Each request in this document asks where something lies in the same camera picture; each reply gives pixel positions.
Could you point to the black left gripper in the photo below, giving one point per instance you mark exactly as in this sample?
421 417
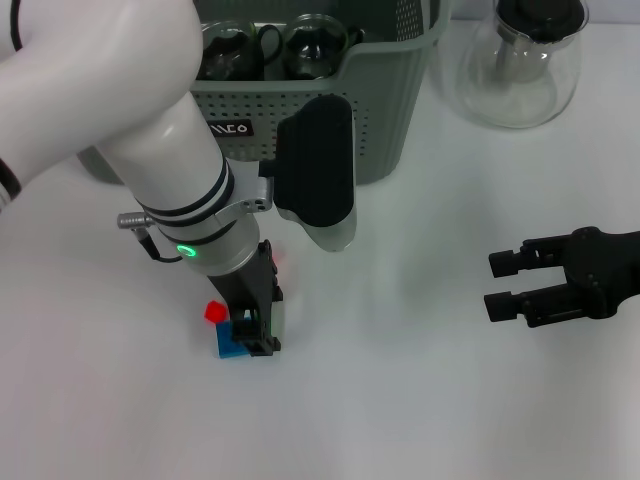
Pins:
255 285

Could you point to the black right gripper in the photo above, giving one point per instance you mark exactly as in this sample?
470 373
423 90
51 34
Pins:
610 270

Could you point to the blue square brick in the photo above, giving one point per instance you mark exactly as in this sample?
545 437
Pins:
227 345

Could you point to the small orange-red brick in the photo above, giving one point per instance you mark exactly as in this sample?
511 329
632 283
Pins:
215 311

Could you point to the glass teacup with black base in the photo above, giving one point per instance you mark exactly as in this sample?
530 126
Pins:
235 45
315 47

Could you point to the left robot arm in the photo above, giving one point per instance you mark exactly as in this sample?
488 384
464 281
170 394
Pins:
125 125

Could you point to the grey-green perforated storage bin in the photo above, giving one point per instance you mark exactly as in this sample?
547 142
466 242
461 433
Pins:
390 100

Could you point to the glass teapot with black lid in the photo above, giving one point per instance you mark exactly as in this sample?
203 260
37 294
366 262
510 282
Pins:
520 85

